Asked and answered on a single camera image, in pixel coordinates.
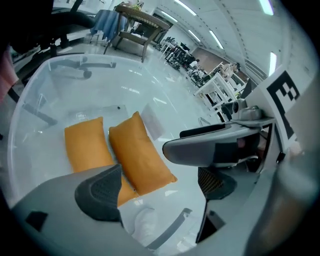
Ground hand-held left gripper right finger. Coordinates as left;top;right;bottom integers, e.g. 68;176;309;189
194;166;276;245

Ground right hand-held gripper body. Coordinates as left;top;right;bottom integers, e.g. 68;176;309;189
221;64;315;173

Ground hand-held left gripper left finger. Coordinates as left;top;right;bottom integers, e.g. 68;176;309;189
11;163;146;256

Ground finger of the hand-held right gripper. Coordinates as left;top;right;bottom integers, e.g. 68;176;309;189
162;133;241;168
179;116;278;139

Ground orange rectangular pillow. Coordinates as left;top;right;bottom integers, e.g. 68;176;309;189
64;116;140;208
108;111;179;197

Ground clear plastic storage box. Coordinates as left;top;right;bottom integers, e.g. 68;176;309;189
6;53;217;251

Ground person's right hand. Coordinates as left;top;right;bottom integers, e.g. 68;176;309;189
288;141;305;160

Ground white shelf unit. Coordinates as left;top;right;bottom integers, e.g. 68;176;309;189
193;72;248;118

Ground person's white trousers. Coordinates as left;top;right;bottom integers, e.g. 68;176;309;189
129;207;161;246

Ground white desk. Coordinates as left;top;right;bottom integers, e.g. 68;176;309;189
159;36;198;71

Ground dark wooden table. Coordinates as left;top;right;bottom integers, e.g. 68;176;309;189
103;3;174;63

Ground blue-draped round table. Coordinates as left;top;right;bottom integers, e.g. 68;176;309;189
89;9;128;42

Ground pink padded lounge chair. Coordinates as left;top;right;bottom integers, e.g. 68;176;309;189
0;44;20;103

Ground black office chair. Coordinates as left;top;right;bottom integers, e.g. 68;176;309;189
7;0;117;80

